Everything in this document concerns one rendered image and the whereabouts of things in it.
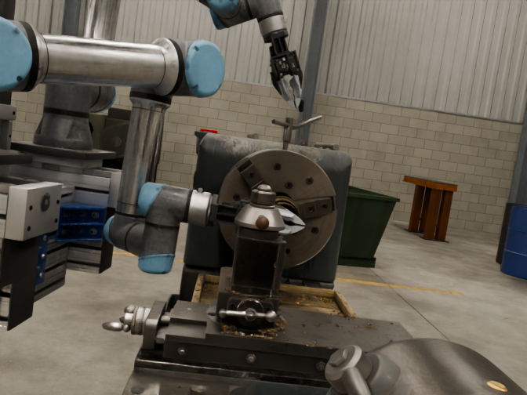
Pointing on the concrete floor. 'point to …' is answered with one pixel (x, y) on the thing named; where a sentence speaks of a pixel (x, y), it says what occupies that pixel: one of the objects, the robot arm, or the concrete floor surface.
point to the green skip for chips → (364, 226)
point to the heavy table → (430, 208)
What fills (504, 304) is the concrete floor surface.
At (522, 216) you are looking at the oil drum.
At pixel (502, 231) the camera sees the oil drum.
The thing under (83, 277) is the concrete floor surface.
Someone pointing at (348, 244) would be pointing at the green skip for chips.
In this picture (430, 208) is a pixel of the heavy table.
